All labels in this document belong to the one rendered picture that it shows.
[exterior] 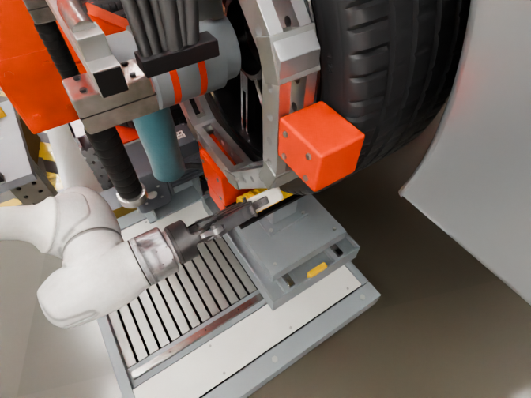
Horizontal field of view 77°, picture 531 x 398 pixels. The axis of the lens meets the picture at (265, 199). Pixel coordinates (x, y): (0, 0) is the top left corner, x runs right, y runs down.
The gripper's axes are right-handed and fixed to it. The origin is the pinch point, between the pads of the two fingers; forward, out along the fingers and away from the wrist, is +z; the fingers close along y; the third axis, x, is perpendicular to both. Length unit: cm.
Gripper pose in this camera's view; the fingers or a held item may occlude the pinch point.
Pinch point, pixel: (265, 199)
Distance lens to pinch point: 67.1
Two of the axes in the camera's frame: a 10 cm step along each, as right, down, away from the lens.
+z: 8.4, -4.3, 3.4
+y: 3.9, 0.2, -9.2
